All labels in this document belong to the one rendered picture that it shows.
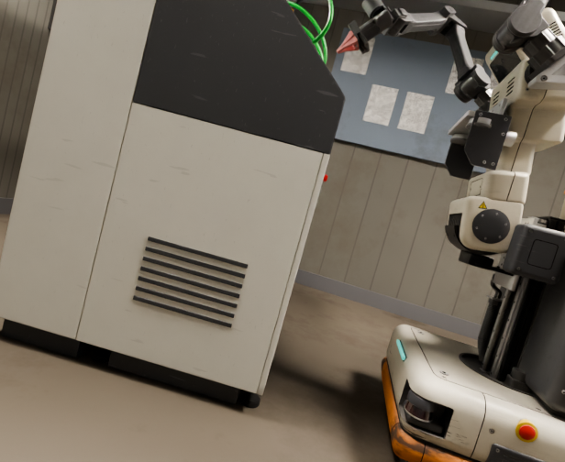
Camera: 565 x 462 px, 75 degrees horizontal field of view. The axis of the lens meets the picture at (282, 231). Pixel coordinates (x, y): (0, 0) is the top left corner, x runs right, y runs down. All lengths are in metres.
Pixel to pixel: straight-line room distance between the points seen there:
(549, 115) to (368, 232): 1.99
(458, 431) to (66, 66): 1.45
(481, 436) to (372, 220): 2.21
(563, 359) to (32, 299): 1.48
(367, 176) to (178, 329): 2.33
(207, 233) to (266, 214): 0.18
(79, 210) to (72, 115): 0.27
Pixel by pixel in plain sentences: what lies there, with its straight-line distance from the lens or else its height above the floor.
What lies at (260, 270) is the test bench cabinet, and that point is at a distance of 1.06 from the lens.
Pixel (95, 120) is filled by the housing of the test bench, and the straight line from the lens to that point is 1.23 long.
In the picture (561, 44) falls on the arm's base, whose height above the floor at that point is 1.20.
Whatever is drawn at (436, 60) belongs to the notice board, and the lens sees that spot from 3.42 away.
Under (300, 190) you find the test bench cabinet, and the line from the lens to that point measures 1.04.
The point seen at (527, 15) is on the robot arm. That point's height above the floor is 1.25.
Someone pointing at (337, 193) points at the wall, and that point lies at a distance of 3.15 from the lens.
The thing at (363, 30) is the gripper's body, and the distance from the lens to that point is 1.49.
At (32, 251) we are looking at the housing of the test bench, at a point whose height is 0.29.
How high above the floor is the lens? 0.63
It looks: 4 degrees down
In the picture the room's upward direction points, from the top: 15 degrees clockwise
